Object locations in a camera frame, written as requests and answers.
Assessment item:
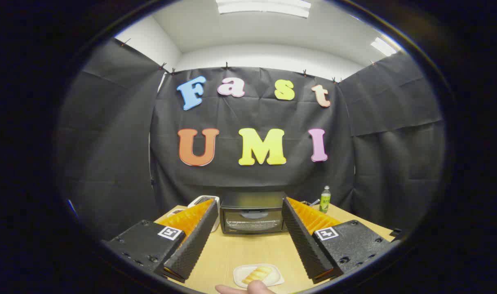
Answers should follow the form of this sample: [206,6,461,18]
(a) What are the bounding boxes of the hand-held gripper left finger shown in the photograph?
[103,199,219,283]

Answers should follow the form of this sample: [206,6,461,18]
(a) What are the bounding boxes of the small ceiling light panel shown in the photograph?
[370,37,398,57]

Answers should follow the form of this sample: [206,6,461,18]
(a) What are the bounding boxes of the white plate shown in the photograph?
[233,263,285,289]

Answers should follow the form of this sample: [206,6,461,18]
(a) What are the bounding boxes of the black toaster oven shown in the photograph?
[220,192,288,235]

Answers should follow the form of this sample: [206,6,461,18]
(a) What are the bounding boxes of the black backdrop cloth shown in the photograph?
[55,39,447,241]

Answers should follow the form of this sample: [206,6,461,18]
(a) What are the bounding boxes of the golden bread roll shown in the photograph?
[242,266,273,285]

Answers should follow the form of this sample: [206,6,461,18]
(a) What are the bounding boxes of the wide ceiling light panel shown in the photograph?
[216,0,311,19]

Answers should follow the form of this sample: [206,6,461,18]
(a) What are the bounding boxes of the white pop-up toaster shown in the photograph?
[187,195,220,232]

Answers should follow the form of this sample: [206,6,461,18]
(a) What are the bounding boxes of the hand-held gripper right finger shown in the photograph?
[282,197,396,284]

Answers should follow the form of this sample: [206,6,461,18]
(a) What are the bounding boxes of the green drink bottle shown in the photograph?
[319,186,331,214]

